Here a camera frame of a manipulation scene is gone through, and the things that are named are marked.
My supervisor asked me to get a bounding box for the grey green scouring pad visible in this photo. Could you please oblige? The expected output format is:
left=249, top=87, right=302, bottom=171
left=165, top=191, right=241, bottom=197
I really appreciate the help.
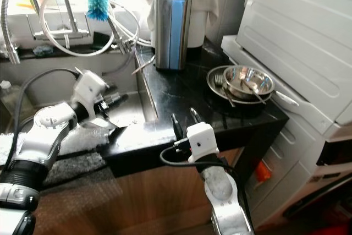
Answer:
left=32, top=45, right=53, bottom=57

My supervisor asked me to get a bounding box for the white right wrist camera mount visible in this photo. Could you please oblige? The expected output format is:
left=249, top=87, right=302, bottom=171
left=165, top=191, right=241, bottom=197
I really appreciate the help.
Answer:
left=185, top=123, right=218, bottom=164

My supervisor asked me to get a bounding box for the chrome bridge tap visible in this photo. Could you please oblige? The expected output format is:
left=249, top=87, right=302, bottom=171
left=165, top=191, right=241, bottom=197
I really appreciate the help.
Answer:
left=33, top=0, right=89, bottom=48

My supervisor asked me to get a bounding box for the long steel spoon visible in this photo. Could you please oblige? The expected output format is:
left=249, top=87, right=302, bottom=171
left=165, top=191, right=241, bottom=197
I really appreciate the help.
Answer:
left=245, top=81, right=299, bottom=107

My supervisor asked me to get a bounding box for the chrome spring neck faucet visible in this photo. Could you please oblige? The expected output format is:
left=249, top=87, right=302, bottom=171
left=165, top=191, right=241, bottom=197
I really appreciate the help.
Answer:
left=2, top=0, right=39, bottom=64

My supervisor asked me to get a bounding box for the small orange object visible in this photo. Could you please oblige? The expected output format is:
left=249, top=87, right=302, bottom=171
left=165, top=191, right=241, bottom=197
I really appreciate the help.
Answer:
left=253, top=161, right=271, bottom=183

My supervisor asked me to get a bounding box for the steel fork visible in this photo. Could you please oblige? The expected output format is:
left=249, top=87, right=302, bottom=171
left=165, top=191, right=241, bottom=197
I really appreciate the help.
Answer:
left=213, top=74, right=237, bottom=108

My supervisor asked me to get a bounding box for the steel knife block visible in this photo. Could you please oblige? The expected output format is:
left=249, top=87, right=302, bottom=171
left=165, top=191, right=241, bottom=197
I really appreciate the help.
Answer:
left=153, top=0, right=193, bottom=70

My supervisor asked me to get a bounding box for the clear plastic bottle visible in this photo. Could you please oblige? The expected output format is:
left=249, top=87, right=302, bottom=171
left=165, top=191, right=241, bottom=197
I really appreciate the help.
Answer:
left=0, top=80, right=23, bottom=114

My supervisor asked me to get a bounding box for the white hose loop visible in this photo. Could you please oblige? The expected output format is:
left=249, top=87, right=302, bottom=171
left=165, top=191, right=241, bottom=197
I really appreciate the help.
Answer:
left=40, top=0, right=152, bottom=57

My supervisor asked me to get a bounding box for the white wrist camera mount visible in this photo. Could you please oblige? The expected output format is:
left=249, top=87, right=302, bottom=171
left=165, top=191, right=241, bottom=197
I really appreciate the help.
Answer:
left=74, top=69, right=111, bottom=116
left=185, top=123, right=218, bottom=164

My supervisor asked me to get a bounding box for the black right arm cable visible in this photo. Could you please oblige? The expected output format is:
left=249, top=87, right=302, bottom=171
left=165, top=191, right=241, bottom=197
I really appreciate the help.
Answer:
left=159, top=146, right=254, bottom=214

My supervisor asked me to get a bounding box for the clear bubble wrap sheet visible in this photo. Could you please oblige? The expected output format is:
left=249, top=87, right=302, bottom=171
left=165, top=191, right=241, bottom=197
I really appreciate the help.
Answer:
left=0, top=125, right=116, bottom=192

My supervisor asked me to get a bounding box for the small metal utensil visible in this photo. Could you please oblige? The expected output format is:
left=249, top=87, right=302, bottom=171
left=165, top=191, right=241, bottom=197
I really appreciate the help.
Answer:
left=132, top=53, right=156, bottom=76

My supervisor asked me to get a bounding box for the stainless steel sink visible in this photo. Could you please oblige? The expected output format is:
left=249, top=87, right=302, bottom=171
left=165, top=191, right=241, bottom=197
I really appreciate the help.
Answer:
left=0, top=51, right=157, bottom=131

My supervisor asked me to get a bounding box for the steel bowl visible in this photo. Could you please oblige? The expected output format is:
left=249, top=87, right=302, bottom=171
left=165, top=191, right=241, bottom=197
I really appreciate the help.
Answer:
left=223, top=65, right=274, bottom=99

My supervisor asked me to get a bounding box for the white water filter cylinder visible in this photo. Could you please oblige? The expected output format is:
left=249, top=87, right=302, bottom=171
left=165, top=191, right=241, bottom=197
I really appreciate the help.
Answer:
left=190, top=9, right=204, bottom=47

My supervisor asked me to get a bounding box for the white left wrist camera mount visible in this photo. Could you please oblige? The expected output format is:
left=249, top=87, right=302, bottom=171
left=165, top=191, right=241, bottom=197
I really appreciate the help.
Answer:
left=74, top=69, right=111, bottom=116

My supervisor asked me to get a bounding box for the wooden cabinet door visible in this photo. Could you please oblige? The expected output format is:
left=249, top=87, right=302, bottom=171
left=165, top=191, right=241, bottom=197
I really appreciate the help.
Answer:
left=55, top=152, right=243, bottom=235

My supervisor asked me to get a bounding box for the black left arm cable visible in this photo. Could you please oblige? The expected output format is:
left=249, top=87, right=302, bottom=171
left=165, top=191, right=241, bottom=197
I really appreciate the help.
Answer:
left=14, top=67, right=83, bottom=136

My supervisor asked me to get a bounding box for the white washing machine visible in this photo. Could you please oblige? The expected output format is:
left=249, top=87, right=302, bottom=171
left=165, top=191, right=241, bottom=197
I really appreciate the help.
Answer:
left=245, top=125, right=352, bottom=230

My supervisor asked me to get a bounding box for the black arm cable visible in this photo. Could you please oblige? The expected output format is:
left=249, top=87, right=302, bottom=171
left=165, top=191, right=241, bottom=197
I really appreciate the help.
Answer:
left=159, top=146, right=254, bottom=214
left=14, top=67, right=83, bottom=136

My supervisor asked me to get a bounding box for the dark green sponge cloth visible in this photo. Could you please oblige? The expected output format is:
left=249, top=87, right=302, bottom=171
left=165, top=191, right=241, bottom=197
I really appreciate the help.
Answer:
left=88, top=31, right=113, bottom=46

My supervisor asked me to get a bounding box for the metal flex hose with valve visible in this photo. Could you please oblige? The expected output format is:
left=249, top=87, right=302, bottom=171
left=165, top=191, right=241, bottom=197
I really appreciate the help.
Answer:
left=62, top=0, right=133, bottom=54

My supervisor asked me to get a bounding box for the round steel plate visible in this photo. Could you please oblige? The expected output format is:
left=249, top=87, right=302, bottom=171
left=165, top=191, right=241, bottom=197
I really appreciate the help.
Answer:
left=206, top=64, right=276, bottom=105

